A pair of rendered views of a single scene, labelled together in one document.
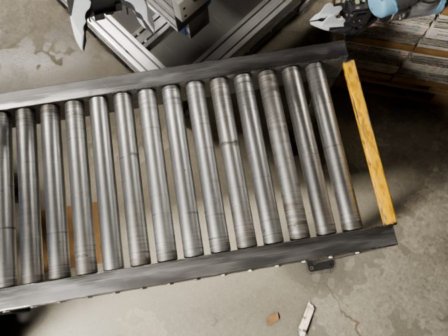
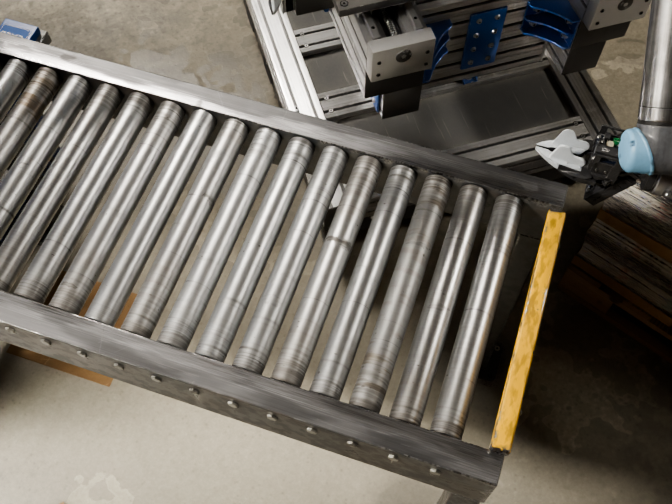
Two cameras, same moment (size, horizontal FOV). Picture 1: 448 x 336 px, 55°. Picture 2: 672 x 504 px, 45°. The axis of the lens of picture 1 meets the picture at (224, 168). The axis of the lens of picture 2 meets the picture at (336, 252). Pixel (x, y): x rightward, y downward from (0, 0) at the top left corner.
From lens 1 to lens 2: 42 cm
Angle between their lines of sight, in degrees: 16
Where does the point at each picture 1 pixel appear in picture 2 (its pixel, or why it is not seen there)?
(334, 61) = (541, 206)
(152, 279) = (135, 357)
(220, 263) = (234, 382)
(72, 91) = (178, 92)
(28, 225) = (29, 217)
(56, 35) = (224, 60)
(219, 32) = (439, 144)
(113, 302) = (86, 449)
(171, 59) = not seen: hidden behind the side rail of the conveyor
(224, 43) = not seen: hidden behind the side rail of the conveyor
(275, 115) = (418, 234)
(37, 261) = (13, 265)
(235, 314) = not seen: outside the picture
